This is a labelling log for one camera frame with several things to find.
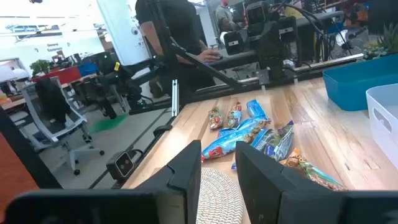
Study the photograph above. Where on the black frame post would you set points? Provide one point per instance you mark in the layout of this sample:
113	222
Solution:
169	46

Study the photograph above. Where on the green background plant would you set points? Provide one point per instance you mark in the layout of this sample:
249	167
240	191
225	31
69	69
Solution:
39	67

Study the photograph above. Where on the grey white office chair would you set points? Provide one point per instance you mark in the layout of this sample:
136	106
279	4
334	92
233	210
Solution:
53	118

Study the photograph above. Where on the white building pillar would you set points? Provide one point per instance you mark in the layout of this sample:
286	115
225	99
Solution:
122	31

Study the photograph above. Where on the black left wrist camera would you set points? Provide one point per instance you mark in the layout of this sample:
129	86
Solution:
255	17

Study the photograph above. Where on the green floor mat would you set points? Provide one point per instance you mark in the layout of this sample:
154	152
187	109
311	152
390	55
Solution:
109	123

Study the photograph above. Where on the blue green granola bar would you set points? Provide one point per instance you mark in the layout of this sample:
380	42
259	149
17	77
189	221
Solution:
280	143

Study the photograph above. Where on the round woven beige placemat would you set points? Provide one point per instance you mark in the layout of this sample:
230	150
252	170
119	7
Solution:
219	199

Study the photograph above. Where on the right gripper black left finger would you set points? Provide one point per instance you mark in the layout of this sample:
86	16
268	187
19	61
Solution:
174	186

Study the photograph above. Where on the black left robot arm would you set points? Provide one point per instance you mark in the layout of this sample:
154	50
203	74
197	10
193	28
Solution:
273	63

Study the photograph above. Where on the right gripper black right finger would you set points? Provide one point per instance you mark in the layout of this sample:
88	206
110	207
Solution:
267	186

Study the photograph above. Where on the black diagonal frame strut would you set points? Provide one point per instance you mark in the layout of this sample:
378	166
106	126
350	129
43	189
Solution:
211	70

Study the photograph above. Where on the person's hand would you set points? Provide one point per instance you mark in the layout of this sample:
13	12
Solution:
210	56

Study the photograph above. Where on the white plastic bin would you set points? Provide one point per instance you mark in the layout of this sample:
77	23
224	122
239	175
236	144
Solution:
385	124

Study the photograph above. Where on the silver aluminium extrusion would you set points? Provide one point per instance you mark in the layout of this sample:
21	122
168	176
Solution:
175	98

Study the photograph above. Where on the red cabinet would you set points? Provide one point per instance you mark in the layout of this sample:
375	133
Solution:
62	74

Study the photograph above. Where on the black desk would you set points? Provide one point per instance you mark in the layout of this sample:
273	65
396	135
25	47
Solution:
236	60

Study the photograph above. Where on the red snack packet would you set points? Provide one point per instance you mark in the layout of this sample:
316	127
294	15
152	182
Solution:
225	132

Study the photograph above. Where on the green succulent plant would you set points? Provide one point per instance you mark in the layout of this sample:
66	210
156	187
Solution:
382	43

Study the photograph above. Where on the black table-level camera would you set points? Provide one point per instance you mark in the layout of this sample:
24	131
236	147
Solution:
120	165

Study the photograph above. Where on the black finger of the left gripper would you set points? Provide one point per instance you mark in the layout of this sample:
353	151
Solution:
234	43
287	29

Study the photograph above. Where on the blue plastic bin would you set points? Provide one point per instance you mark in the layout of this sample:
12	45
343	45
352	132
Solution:
351	87

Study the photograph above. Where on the black frame base rail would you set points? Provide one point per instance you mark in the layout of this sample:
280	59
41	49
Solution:
224	90

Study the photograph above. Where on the orange green granola bar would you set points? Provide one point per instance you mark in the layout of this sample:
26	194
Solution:
314	174

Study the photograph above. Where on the dark backpack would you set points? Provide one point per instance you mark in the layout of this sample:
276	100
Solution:
156	88

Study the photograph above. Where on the red green granola bar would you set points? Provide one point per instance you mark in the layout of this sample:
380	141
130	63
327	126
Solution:
234	115
215	118

